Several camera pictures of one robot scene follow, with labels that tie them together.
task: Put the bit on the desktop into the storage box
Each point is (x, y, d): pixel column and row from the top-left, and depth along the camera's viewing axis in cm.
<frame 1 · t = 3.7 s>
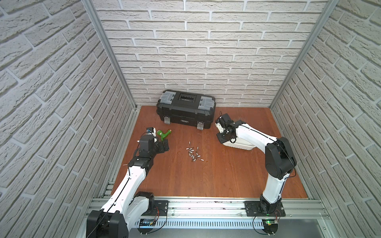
left hand: (161, 138, 83), fingers open
right hand: (224, 137, 94), fingers closed
black plastic toolbox: (186, 109, 100), point 16 cm above the table
silver screwdriver bit: (201, 159, 92), on the table
silver screwdriver bit 2: (187, 148, 97), on the table
silver screwdriver bit 3: (197, 148, 97), on the table
silver screwdriver bit 4: (190, 151, 96), on the table
silver screwdriver bit 5: (190, 154, 94), on the table
silver screwdriver bit 6: (199, 155, 94), on the table
silver screwdriver bit 7: (192, 156, 94), on the table

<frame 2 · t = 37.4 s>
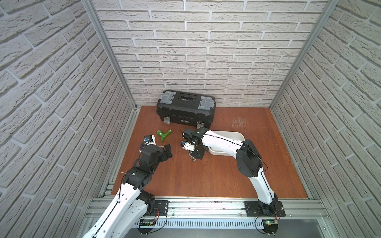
left hand: (164, 144, 77), fingers open
right hand: (201, 152, 91), fingers open
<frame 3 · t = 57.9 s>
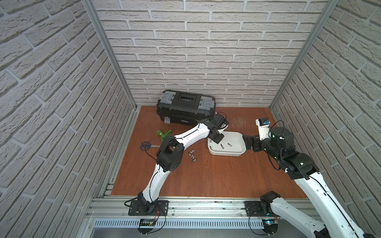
left hand: (221, 137, 93), fingers closed
right hand: (254, 133, 70), fingers open
blue handled scissors: (145, 146, 95), point 4 cm above the table
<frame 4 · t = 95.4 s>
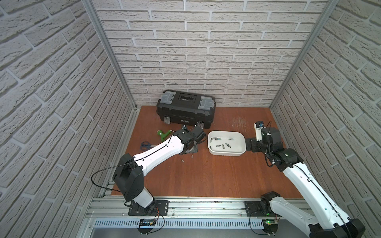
left hand: (188, 146, 82), fingers open
right hand: (257, 138, 77), fingers open
